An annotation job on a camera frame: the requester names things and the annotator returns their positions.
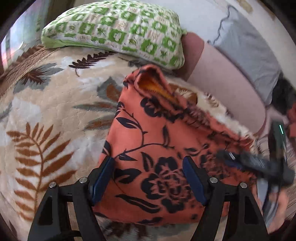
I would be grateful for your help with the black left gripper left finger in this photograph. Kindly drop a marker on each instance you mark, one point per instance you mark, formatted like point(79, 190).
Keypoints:
point(65, 212)

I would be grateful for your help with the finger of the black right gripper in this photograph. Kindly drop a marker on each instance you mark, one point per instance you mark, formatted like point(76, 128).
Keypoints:
point(242, 161)

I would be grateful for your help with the orange floral garment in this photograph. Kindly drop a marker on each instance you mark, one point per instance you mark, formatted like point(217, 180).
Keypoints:
point(154, 128)

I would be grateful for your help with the pink bolster pillow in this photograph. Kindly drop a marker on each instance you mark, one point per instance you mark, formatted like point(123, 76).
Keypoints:
point(209, 70)

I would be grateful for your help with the grey cloth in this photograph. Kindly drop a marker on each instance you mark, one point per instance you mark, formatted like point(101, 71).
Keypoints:
point(245, 47)

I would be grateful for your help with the beige leaf-print blanket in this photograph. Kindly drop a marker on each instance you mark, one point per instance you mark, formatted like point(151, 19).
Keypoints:
point(56, 109)

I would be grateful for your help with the green patterned pillow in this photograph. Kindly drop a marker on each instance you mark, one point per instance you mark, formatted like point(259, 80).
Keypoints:
point(142, 30)

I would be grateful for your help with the frosted glass window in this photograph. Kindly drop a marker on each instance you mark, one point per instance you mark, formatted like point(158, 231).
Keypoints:
point(24, 33)

